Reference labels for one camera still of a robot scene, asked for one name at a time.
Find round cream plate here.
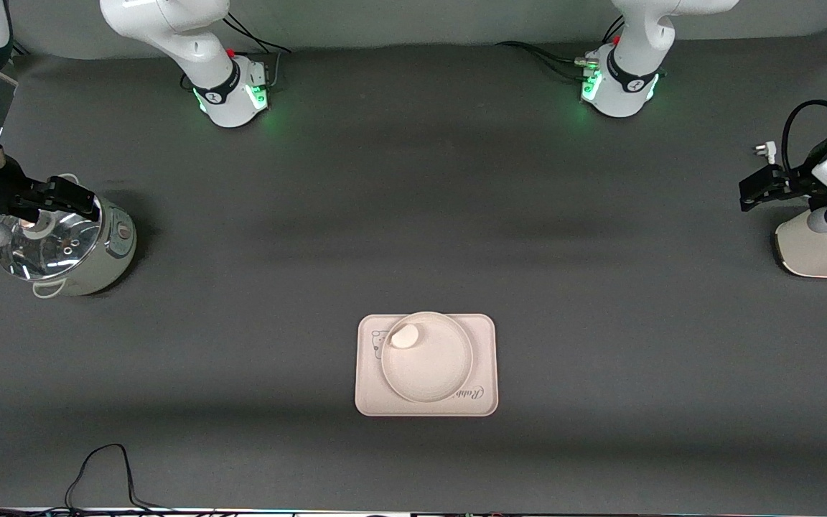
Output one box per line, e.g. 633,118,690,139
381,311,475,404

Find cream rectangular rabbit tray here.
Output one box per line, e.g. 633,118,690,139
355,313,499,417

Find glass pot lid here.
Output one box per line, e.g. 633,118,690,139
0,182,104,281

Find pale green electric pot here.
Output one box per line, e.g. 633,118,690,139
0,173,138,299

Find cream white toaster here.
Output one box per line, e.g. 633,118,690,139
774,208,827,279

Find black right arm base cables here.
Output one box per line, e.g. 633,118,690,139
225,11,291,92

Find black arm base cables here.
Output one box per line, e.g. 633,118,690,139
225,11,291,92
495,16,626,81

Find black left arm base cables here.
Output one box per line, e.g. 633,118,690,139
495,16,626,81

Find black looped cable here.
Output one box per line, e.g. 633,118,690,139
64,443,170,514

